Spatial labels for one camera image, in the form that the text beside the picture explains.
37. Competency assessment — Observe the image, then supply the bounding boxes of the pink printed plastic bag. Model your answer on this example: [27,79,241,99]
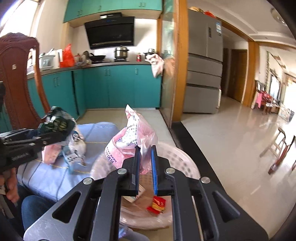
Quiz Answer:
[104,105,158,175]

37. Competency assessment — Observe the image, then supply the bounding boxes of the green grey foil wrapper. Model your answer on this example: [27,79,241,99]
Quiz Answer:
[37,106,76,144]

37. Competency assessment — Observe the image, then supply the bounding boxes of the red gold snack wrapper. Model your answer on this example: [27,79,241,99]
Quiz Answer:
[147,196,166,215]

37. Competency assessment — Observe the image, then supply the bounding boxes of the clear plastic bag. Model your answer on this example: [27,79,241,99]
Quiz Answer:
[67,131,86,166]

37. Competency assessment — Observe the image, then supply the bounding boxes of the person's left hand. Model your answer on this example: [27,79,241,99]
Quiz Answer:
[1,168,20,203]

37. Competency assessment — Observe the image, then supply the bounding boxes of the carved dark wooden chair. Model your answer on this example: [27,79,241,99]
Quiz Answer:
[1,33,51,130]

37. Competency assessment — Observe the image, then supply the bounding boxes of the blue striped seat cushion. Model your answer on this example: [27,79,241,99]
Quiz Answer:
[17,122,119,202]

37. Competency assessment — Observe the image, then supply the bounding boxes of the person's jeans leg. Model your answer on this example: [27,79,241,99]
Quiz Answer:
[17,184,55,232]

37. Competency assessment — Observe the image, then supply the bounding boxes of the pink plastic waste basket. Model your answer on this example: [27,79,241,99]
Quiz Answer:
[89,141,201,231]

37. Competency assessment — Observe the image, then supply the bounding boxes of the teal lower cabinets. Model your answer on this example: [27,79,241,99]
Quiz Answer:
[0,64,163,134]

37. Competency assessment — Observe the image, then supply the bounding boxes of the teal cabinets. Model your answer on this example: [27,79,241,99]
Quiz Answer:
[0,64,163,134]
[64,0,163,23]

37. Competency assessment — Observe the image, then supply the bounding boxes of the silver multi-door refrigerator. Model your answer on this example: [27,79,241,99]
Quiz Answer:
[183,9,223,114]

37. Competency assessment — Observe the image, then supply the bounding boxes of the red canister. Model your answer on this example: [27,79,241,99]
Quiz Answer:
[137,53,142,62]

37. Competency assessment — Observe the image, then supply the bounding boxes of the black kettle pot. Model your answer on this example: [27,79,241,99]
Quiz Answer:
[144,48,156,56]

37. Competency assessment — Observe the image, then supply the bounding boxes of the steel stock pot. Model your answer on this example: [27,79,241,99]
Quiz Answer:
[114,46,129,59]

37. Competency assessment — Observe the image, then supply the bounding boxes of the black wok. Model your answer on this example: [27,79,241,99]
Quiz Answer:
[89,52,106,62]

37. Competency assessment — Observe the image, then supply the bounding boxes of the orange plastic bag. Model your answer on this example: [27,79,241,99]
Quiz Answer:
[60,44,75,68]

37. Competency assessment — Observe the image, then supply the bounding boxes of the brown wooden interior door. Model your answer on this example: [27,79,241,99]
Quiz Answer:
[227,49,248,102]

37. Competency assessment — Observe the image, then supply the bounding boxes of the red chairs in background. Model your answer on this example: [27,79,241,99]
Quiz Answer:
[251,80,280,115]

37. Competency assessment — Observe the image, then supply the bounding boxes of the black range hood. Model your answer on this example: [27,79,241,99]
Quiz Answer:
[84,16,135,50]

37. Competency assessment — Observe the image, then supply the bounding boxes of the wooden stool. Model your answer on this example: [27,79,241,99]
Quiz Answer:
[259,127,295,175]

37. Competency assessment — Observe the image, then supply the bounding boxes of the teal upper cabinets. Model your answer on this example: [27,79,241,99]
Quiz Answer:
[64,0,163,23]

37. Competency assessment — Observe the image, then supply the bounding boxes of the glass sliding door wooden frame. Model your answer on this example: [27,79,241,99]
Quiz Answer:
[157,1,189,128]

